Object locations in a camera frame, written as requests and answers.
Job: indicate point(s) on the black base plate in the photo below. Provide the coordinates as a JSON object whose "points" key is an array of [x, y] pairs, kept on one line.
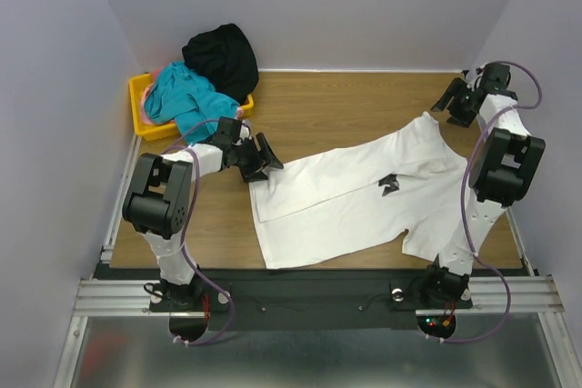
{"points": [[284, 300]]}

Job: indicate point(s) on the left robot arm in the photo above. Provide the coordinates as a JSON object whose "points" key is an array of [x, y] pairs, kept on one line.
{"points": [[162, 193]]}

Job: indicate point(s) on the teal t shirt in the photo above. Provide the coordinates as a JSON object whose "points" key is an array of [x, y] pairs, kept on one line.
{"points": [[178, 94]]}

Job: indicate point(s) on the white t shirt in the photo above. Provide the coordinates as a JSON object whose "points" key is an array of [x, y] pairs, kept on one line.
{"points": [[349, 199]]}

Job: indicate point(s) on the yellow plastic bin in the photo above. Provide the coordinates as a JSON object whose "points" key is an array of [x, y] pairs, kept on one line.
{"points": [[139, 87]]}

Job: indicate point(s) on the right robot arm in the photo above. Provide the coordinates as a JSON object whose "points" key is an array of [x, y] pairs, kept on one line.
{"points": [[499, 172]]}

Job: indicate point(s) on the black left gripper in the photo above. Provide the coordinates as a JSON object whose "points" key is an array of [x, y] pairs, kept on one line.
{"points": [[253, 174]]}

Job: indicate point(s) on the aluminium frame rail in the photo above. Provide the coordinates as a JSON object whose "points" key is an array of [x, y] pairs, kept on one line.
{"points": [[494, 345]]}

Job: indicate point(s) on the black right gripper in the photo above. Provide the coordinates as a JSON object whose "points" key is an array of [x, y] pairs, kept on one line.
{"points": [[457, 100]]}

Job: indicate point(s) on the black t shirt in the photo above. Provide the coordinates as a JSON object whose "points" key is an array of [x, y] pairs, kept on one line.
{"points": [[226, 59]]}

